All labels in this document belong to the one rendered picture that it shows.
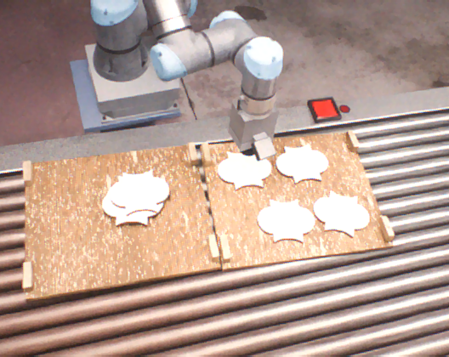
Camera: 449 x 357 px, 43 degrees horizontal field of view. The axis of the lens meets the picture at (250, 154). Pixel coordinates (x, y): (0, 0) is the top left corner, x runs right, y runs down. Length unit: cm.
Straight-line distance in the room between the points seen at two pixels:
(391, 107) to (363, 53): 160
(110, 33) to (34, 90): 150
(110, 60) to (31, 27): 176
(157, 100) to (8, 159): 41
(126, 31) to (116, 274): 60
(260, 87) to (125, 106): 53
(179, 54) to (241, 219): 43
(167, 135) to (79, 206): 31
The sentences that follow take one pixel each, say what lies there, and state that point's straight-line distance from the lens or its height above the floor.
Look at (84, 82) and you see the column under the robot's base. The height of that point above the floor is 87.
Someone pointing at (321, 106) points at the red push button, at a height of 93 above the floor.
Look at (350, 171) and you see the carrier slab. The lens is 148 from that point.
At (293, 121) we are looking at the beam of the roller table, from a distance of 157.
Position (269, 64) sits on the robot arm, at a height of 134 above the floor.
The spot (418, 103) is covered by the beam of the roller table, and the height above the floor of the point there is 92.
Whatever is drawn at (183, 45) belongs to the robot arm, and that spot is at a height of 133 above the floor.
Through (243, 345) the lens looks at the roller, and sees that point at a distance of 123.
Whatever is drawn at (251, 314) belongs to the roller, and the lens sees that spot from 125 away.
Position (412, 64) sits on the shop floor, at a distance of 332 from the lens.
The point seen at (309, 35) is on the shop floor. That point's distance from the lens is 330.
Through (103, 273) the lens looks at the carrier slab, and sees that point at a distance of 128.
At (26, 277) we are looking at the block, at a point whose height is 96.
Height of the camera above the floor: 208
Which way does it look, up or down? 52 degrees down
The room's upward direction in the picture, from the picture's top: 10 degrees clockwise
